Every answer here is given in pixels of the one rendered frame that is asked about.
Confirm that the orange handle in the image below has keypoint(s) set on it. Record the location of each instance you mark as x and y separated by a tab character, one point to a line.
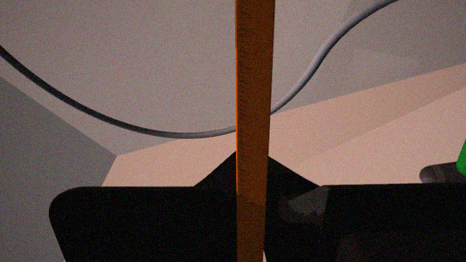
254	48

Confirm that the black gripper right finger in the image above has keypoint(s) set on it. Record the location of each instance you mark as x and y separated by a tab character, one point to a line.
305	222

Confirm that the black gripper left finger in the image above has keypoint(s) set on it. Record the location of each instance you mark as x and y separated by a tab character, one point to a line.
150	223

